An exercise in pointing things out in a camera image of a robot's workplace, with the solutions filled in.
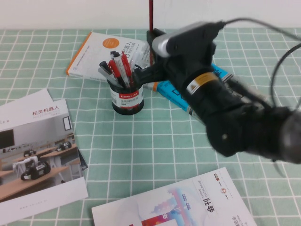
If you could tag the white marker with black cap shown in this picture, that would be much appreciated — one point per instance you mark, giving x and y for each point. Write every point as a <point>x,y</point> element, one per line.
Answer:
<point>118,66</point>

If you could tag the blue and grey book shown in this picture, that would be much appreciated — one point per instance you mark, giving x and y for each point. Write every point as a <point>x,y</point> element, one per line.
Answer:
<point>174,94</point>

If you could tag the black mesh pen holder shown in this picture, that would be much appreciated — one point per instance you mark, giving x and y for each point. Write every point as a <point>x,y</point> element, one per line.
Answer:
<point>127,106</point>

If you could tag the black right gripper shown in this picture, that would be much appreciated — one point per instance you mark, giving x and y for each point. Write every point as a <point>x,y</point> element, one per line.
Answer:
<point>181,68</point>

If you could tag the white show catalogue magazine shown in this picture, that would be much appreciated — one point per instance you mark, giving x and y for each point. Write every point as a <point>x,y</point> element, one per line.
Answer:
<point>188,207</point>

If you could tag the slim red pen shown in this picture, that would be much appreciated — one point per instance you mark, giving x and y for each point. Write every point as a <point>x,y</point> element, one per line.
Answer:
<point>125,66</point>

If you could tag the clear plastic pen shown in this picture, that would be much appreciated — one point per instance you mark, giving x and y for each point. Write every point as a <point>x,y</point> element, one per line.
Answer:
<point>132,62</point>

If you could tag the white book with orange edges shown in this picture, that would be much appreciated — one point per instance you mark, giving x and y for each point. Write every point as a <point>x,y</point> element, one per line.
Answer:
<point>94,54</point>

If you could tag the green checked tablecloth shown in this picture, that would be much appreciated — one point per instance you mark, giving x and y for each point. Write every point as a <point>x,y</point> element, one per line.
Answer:
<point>152,146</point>

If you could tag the robot brochure with classroom photo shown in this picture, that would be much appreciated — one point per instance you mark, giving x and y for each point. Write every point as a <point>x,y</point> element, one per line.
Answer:
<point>35,141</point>

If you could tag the black pen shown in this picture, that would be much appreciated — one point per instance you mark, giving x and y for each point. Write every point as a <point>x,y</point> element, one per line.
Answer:
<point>103,65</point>

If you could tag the red pencil with eraser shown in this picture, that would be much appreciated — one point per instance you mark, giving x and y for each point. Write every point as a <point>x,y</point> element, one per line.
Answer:
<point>151,14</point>

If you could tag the grey pen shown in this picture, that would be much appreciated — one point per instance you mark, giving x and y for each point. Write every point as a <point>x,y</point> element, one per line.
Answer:
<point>104,73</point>

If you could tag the plain white brochure sheet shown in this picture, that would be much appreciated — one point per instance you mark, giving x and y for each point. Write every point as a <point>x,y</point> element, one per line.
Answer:
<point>30,99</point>

